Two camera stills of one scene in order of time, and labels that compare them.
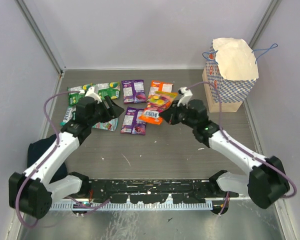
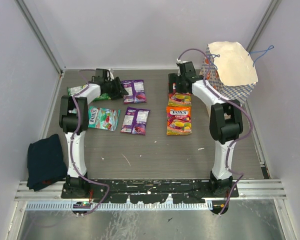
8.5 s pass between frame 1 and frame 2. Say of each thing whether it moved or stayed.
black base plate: stayed
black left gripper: moved
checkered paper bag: stayed
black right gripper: moved
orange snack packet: moved
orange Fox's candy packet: moved
